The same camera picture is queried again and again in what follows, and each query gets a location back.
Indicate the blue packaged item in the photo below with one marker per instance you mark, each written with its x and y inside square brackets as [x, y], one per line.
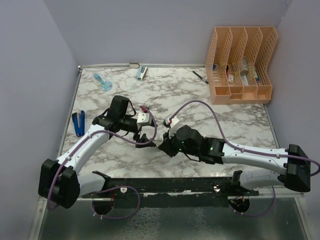
[101, 83]

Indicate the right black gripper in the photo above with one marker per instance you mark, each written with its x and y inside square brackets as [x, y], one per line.
[166, 145]

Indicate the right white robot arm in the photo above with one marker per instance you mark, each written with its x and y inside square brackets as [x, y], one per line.
[288, 167]

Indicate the light blue white stapler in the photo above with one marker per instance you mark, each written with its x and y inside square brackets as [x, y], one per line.
[142, 70]

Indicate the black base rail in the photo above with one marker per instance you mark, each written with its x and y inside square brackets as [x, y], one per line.
[172, 192]

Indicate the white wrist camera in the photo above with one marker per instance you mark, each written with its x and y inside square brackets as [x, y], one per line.
[144, 119]
[173, 124]

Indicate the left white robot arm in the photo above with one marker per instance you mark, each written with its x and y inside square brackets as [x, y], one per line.
[60, 181]

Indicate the items in organizer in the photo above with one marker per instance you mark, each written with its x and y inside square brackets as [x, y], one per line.
[244, 73]

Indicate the black pen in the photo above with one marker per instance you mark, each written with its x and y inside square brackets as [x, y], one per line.
[200, 77]

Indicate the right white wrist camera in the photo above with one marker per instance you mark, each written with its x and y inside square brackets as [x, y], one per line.
[173, 124]

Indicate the beige wall clip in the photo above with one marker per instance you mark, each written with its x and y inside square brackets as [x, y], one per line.
[134, 65]

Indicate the orange desk file organizer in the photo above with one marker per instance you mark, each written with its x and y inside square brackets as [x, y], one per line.
[237, 63]

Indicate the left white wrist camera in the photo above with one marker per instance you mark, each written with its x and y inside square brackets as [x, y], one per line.
[144, 119]

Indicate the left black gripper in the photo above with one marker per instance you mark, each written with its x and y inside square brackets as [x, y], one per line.
[143, 139]

